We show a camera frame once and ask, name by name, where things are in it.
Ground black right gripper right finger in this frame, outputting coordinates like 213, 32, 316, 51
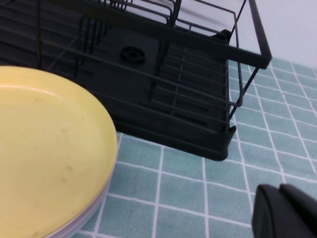
279, 182, 317, 238

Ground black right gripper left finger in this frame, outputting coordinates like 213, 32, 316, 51
251, 183, 289, 238

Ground yellow round plate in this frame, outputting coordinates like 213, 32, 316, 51
0, 65, 118, 238

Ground green checkered tablecloth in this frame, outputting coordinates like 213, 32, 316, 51
65, 56, 317, 238

